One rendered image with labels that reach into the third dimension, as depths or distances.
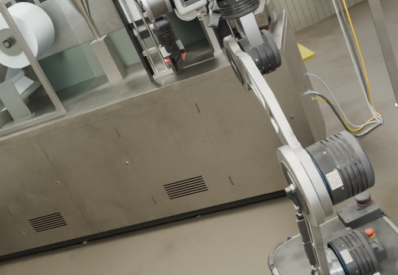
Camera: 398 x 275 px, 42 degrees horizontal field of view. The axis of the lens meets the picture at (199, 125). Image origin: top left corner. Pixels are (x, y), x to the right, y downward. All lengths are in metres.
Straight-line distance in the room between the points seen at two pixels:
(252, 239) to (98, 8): 1.66
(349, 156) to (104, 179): 1.97
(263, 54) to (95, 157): 1.59
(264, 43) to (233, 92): 0.94
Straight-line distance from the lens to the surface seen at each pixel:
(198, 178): 2.98
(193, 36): 3.24
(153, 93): 2.74
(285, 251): 2.33
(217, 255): 2.88
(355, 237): 2.00
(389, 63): 3.45
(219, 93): 2.69
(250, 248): 2.83
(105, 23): 3.36
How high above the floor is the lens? 1.70
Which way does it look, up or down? 23 degrees down
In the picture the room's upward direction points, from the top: 25 degrees counter-clockwise
